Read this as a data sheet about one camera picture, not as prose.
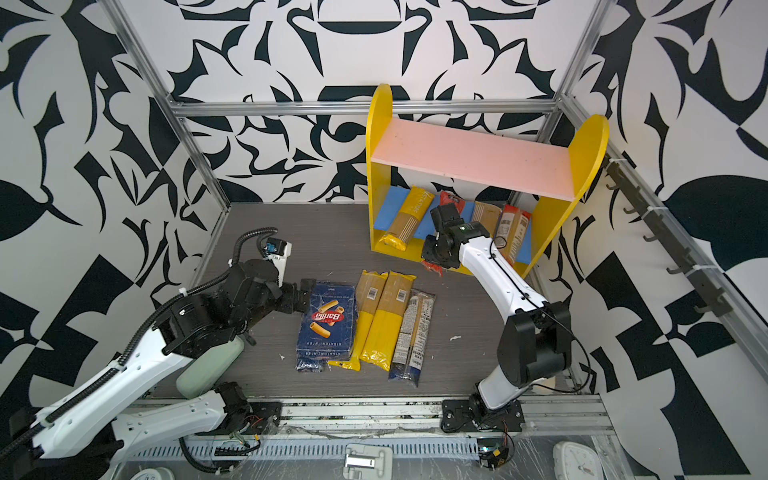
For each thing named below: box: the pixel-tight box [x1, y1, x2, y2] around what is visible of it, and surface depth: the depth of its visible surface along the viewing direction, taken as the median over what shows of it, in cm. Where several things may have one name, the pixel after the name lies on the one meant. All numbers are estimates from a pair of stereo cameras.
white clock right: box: [553, 441, 605, 480], surface depth 67 cm
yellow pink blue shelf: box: [366, 84, 610, 277], surface depth 91 cm
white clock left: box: [130, 467, 175, 480], surface depth 66 cm
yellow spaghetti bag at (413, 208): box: [379, 185, 435, 251], surface depth 96 cm
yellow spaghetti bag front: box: [472, 201, 503, 238], surface depth 98 cm
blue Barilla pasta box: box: [295, 282, 358, 372], surface depth 82 cm
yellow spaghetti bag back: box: [360, 270, 417, 372], surface depth 90 cm
